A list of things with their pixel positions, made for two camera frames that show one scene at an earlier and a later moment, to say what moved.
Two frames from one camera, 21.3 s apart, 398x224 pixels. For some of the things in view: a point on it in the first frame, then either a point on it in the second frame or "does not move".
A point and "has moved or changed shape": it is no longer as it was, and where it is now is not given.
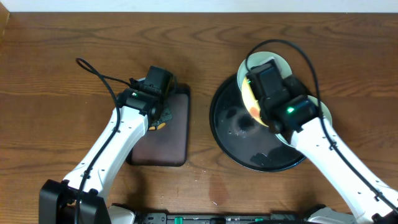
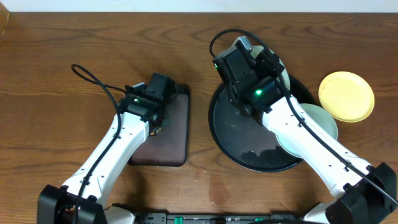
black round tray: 244,140 does not move
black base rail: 224,218 does not move
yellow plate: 250,102 has moved or changed shape
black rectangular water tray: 168,145 does not move
